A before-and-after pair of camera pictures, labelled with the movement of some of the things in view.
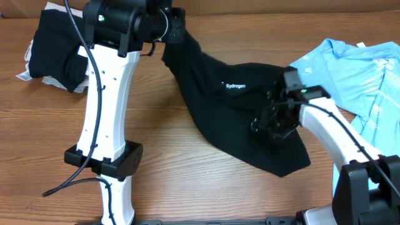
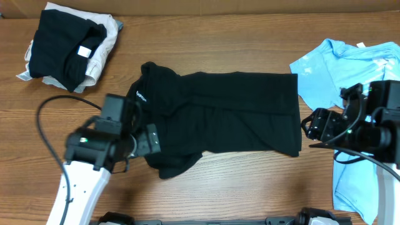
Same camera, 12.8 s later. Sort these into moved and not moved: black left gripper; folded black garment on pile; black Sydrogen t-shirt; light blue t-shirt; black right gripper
Moved: black right gripper; black left gripper; black Sydrogen t-shirt
Not moved: folded black garment on pile; light blue t-shirt
